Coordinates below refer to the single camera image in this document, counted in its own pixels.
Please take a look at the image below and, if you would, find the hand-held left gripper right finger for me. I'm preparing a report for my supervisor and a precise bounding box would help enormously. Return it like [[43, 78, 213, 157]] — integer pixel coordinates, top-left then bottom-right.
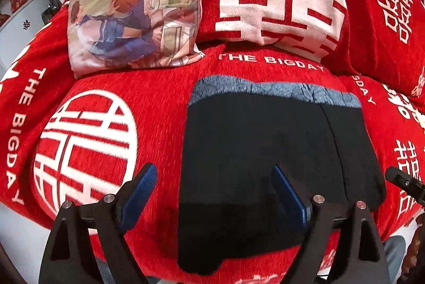
[[270, 165, 392, 284]]

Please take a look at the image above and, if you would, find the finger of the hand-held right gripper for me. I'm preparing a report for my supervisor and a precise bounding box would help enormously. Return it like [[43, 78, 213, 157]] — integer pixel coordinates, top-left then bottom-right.
[[385, 166, 425, 209]]

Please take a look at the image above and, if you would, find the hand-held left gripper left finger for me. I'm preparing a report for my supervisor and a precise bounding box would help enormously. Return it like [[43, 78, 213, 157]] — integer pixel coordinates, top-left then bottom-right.
[[38, 163, 159, 284]]

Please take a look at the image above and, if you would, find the black pants grey waistband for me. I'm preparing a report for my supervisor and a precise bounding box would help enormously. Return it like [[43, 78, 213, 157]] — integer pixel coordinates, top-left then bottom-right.
[[177, 74, 388, 275]]

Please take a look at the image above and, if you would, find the red printed sofa cover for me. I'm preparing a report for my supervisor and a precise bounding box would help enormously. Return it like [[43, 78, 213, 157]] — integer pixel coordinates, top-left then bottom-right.
[[0, 2, 425, 284]]

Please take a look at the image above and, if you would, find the cartoon printed pillow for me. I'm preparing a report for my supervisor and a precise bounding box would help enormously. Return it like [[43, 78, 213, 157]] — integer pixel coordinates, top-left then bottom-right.
[[66, 0, 207, 79]]

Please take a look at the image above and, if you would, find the red printed back cushion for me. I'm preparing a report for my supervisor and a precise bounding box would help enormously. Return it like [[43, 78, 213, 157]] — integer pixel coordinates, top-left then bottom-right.
[[195, 0, 425, 100]]

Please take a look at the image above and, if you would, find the white cabinet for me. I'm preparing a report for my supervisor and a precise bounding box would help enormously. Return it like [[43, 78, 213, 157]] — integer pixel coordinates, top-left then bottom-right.
[[0, 0, 62, 72]]

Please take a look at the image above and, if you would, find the red ornament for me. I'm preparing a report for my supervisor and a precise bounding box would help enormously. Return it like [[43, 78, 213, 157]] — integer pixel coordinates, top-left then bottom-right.
[[9, 0, 30, 13]]

